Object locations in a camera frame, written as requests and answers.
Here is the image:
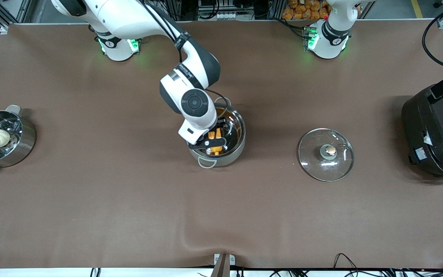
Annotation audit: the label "metal table clamp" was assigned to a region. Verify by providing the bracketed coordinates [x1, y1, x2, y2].
[211, 253, 236, 277]

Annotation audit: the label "black rice cooker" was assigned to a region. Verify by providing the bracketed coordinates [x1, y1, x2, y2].
[401, 72, 443, 182]

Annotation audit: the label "brown table cover cloth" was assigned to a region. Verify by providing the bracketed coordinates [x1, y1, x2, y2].
[0, 21, 443, 269]

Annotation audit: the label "glass pot lid with knob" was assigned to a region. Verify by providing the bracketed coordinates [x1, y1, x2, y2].
[298, 128, 355, 182]

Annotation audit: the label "black cable on robot arm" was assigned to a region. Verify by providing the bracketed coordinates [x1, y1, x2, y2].
[139, 0, 231, 110]

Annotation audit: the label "bag of orange snacks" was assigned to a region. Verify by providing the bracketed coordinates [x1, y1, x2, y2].
[281, 0, 330, 20]

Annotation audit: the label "pale grey steel cooking pot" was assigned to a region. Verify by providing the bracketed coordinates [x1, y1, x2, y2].
[187, 98, 246, 169]

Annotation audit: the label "thin black cable loop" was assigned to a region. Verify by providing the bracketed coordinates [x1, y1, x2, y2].
[333, 253, 360, 270]

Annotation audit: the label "steel steamer pot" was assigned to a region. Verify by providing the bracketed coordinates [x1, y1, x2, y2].
[0, 105, 37, 174]

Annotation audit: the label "yellow corn cob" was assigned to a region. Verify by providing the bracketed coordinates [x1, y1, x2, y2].
[207, 129, 225, 155]

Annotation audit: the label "aluminium frame profile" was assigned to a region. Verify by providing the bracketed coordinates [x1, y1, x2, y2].
[0, 0, 37, 33]

